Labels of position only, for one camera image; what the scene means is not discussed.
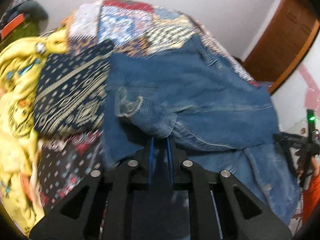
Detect blue denim jacket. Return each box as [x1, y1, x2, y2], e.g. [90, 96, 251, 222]
[103, 35, 300, 223]

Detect yellow printed garment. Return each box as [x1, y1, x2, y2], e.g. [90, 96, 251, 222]
[1, 28, 67, 236]

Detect patchwork patterned bedspread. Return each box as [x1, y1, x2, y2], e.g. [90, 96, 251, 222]
[32, 0, 266, 240]

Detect brown wooden wardrobe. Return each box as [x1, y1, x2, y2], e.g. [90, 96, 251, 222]
[244, 0, 319, 94]

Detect green cloth covered table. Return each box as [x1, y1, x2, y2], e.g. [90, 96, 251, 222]
[0, 21, 40, 51]

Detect orange box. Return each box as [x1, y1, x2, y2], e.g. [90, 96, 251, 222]
[1, 14, 24, 40]

